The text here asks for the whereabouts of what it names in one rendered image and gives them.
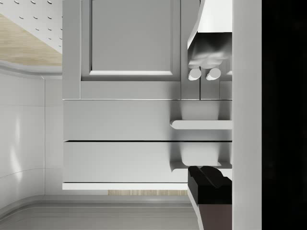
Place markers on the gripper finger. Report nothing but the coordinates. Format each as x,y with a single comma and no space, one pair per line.
206,191
211,45

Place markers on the white cabinet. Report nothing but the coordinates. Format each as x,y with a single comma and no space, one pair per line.
124,119

